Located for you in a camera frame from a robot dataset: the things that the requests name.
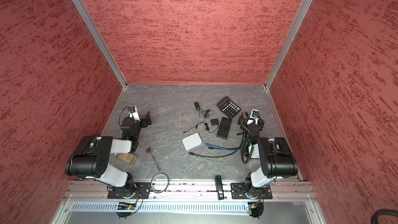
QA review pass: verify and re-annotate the black ethernet cable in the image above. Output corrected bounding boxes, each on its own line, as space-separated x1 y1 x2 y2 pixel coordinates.
188 149 243 159

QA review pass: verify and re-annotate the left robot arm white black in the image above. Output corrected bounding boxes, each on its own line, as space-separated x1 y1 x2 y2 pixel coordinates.
65 109 152 199

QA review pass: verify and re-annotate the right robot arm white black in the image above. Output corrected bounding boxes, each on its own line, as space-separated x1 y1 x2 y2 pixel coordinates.
238 110 299 200

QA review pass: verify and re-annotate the black calculator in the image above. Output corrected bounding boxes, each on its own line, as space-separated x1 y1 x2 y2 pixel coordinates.
217 96 241 119

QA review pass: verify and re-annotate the black rectangular box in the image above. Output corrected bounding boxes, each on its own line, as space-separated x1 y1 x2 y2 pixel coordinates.
216 117 232 140

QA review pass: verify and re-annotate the metal spoon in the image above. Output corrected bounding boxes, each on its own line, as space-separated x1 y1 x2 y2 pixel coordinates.
146 147 162 172

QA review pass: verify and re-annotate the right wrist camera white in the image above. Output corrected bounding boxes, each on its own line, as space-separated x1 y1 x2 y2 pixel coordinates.
247 110 260 125

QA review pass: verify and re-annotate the black power adapter with cord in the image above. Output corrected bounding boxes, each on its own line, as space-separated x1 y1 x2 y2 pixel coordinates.
182 102 219 134

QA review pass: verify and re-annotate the black clip handle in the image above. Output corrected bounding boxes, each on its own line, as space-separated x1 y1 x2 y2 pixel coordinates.
215 175 224 200

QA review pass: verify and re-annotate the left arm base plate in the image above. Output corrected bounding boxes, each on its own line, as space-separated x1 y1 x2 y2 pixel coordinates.
107 183 150 200

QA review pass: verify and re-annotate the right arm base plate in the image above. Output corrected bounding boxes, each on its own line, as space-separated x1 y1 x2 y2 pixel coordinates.
231 183 273 200

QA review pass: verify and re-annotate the black cable ring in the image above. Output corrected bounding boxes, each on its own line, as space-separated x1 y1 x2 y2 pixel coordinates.
150 173 170 194

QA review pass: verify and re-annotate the black hose bottom right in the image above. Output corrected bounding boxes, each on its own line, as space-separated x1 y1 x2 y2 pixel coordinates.
370 209 398 224

